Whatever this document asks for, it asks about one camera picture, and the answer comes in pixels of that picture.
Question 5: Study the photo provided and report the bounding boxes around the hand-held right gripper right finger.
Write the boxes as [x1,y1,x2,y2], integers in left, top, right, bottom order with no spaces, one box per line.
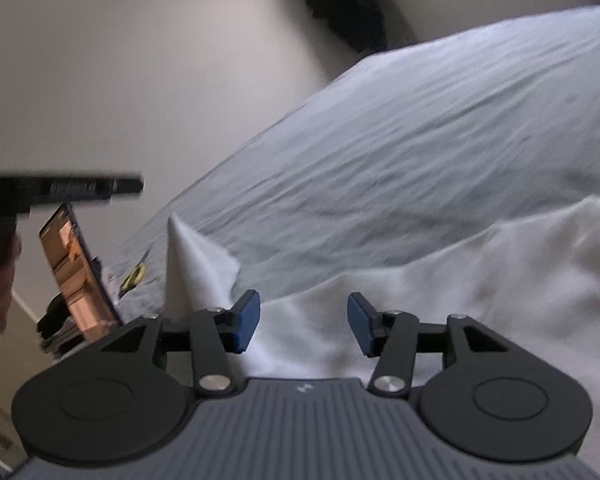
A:
[346,291,509,395]

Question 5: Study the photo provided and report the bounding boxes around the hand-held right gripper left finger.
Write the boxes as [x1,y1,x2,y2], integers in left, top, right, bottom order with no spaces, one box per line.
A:
[101,289,262,394]

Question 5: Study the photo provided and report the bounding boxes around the bed with grey sheet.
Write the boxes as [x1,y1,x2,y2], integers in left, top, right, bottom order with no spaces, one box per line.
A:
[97,5,600,321]

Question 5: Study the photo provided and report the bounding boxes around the dark hanging jacket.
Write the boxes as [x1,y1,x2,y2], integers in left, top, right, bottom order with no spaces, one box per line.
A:
[300,0,392,55]

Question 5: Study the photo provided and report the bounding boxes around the small yellow black object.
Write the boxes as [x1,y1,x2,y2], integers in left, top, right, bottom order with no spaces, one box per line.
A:
[119,249,152,295]

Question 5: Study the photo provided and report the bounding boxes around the smartphone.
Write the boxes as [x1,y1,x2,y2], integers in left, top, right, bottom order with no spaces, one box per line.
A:
[38,202,120,343]

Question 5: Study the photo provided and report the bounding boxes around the white t-shirt with orange print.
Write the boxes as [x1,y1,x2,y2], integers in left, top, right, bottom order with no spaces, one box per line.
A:
[164,191,600,480]

